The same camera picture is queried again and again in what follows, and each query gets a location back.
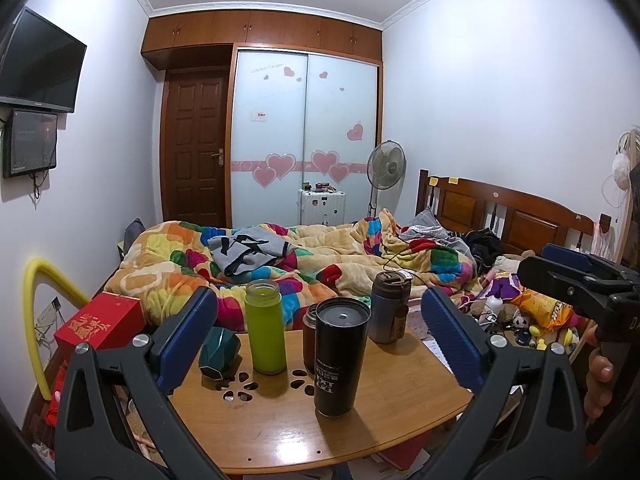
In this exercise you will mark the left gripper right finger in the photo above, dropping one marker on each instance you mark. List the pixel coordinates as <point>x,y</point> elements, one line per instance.
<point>548,437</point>

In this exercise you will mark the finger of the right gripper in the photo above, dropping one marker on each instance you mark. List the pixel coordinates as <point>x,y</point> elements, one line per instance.
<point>585,293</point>
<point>586,263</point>

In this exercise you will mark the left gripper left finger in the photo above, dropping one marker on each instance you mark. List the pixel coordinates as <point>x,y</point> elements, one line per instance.
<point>93,440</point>

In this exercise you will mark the black tumbler cup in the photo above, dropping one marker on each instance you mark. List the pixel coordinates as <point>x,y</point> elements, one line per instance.
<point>341,337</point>

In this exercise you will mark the dark green faceted cup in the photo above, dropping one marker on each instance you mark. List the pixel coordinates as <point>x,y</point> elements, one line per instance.
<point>219,353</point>

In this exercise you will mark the right hand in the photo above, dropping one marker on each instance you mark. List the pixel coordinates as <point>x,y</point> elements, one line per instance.
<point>600,373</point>

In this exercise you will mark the orange snack bag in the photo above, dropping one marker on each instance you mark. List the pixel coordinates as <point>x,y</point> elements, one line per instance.
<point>546,312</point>

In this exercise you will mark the wooden bed headboard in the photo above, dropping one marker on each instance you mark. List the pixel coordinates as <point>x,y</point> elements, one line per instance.
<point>522,221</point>

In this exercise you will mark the black bag on bed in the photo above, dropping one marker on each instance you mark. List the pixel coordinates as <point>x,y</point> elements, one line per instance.
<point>485,247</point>

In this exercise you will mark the red gift box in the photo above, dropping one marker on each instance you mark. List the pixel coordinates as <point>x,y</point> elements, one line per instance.
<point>108,321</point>

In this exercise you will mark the pink dotted pouch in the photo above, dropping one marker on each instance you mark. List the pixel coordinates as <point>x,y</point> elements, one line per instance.
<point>416,324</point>

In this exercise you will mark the yellow foam tube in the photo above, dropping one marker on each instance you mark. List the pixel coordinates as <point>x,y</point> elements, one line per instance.
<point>36,321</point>

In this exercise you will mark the blue brown travel mug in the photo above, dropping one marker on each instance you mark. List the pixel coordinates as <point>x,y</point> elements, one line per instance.
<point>389,307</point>

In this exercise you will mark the green bottle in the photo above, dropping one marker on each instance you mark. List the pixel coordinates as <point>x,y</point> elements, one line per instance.
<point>265,327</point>

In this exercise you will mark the standing electric fan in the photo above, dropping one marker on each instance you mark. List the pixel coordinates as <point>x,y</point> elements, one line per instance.
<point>386,166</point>

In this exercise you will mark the grey black garment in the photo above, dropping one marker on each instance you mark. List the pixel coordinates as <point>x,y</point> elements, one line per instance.
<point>247,250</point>

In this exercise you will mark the red thermos bottle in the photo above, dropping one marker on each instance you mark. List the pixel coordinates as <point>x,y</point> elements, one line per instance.
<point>309,337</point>

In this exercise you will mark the colourful patchwork quilt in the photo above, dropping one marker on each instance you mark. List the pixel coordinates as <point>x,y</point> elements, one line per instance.
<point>169,261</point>

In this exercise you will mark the small white cabinet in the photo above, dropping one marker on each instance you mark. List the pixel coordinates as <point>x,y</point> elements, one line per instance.
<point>322,207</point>

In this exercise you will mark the brown wooden door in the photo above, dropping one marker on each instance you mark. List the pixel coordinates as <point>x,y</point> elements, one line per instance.
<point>193,146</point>

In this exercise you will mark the white sliding wardrobe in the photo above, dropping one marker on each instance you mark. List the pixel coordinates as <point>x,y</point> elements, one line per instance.
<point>300,121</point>

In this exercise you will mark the wall mounted television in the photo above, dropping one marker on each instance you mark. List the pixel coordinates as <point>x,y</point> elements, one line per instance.
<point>41,65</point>

